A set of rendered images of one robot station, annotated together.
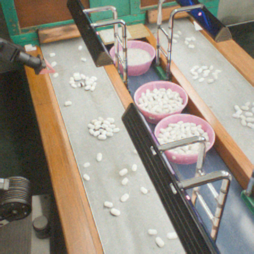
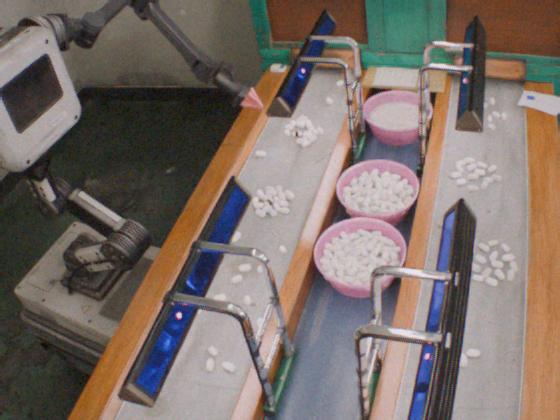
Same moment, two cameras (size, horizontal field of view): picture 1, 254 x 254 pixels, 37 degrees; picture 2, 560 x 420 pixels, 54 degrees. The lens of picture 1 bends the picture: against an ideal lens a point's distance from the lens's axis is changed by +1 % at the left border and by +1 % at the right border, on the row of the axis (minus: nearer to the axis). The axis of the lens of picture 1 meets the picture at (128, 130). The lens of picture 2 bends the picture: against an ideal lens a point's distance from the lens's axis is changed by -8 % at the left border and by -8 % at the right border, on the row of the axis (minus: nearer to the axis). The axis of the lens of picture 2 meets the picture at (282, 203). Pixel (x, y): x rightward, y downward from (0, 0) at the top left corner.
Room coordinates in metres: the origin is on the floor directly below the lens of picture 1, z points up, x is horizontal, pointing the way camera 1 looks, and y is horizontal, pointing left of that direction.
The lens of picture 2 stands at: (0.21, -0.86, 2.04)
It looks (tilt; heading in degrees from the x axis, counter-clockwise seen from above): 42 degrees down; 41
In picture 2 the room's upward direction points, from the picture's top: 11 degrees counter-clockwise
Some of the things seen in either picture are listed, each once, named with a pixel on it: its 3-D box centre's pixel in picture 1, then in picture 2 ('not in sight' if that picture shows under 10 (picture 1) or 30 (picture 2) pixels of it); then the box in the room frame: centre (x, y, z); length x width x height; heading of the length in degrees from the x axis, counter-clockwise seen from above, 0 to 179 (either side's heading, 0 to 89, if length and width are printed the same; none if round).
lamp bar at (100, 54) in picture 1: (87, 25); (304, 56); (1.65, 0.18, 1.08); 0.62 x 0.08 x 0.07; 17
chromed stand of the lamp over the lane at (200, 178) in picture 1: (185, 203); (237, 332); (0.74, -0.18, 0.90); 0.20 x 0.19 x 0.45; 17
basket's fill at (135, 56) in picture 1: (132, 60); (397, 121); (1.89, -0.04, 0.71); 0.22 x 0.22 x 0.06
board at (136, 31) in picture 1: (121, 34); (404, 79); (2.10, 0.02, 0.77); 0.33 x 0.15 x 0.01; 107
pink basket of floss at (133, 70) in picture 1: (132, 59); (397, 119); (1.89, -0.04, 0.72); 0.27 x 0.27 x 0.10
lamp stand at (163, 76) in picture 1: (178, 40); (447, 111); (1.78, -0.28, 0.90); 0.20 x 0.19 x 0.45; 17
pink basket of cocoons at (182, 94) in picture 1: (160, 104); (378, 196); (1.47, -0.17, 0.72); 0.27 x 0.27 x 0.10
